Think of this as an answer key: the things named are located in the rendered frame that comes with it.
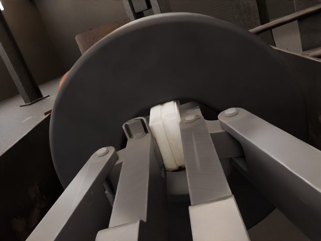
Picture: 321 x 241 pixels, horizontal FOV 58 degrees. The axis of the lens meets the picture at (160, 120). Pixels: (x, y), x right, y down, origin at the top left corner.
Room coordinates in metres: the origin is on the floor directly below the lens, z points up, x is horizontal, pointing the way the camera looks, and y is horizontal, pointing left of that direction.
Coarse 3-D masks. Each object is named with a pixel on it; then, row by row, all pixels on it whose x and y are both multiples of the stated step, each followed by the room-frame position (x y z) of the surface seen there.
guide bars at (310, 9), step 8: (312, 8) 0.44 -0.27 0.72; (320, 8) 0.44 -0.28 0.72; (288, 16) 0.47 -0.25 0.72; (296, 16) 0.46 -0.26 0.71; (304, 16) 0.45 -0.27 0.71; (264, 24) 0.50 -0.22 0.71; (272, 24) 0.48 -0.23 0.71; (280, 24) 0.48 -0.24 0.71; (256, 32) 0.50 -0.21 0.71; (264, 32) 0.50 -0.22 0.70; (264, 40) 0.50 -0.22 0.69; (272, 40) 0.49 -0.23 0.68; (320, 48) 0.42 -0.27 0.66
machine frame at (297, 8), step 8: (296, 0) 0.47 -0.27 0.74; (304, 0) 0.46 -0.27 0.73; (312, 0) 0.45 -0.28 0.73; (320, 0) 0.45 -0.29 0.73; (296, 8) 0.47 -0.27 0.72; (304, 8) 0.46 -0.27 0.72; (312, 16) 0.46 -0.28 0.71; (320, 16) 0.45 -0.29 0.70; (304, 24) 0.46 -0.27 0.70; (312, 24) 0.46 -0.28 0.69; (320, 24) 0.45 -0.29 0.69; (304, 32) 0.47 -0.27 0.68; (312, 32) 0.46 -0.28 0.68; (320, 32) 0.45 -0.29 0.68; (304, 40) 0.47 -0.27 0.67; (312, 40) 0.46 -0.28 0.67; (320, 40) 0.45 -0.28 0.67; (304, 48) 0.47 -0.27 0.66; (312, 48) 0.46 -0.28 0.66
